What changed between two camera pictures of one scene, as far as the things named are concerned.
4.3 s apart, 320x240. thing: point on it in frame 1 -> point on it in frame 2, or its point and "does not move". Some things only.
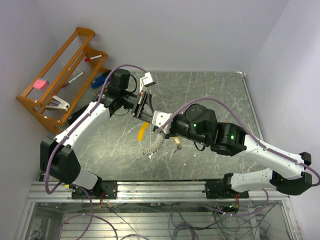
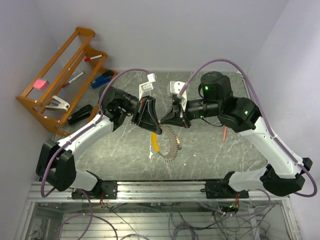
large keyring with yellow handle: (155, 145) -> (177, 146)
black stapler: (72, 117) does not move
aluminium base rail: (152, 192) does not move
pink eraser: (41, 84) does not move
